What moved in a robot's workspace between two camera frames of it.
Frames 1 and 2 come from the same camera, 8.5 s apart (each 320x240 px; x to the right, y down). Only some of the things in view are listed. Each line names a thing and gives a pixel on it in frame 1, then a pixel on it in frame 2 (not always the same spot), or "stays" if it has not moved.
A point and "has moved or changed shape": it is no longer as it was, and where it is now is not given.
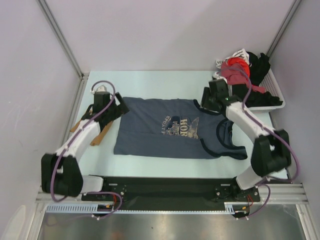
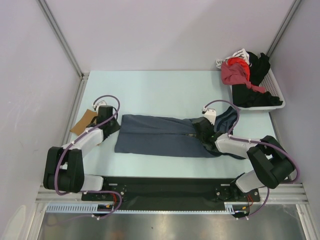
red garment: (241, 61) stays
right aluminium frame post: (292, 9) stays
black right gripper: (207, 93) to (211, 124)
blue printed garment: (171, 128) has moved or changed shape
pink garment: (236, 73) stays
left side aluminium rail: (74, 109) stays
